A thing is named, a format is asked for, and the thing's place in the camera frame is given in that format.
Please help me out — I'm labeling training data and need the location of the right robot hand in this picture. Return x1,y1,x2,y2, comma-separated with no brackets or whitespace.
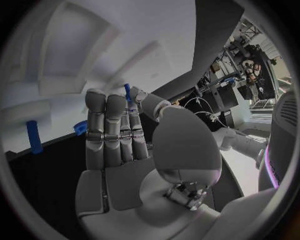
75,86,224,240

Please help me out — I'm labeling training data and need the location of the blue peg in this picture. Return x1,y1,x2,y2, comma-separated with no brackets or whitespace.
123,83,133,104

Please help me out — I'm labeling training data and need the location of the white task board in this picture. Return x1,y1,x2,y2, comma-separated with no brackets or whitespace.
0,0,197,153

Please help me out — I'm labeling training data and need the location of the workshop equipment rack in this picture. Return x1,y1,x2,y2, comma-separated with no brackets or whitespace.
195,17,284,132

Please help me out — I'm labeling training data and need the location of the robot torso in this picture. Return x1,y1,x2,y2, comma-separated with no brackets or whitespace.
255,91,300,191

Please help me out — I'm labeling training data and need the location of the white cable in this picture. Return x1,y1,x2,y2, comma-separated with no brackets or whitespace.
183,96,224,129
193,111,246,135

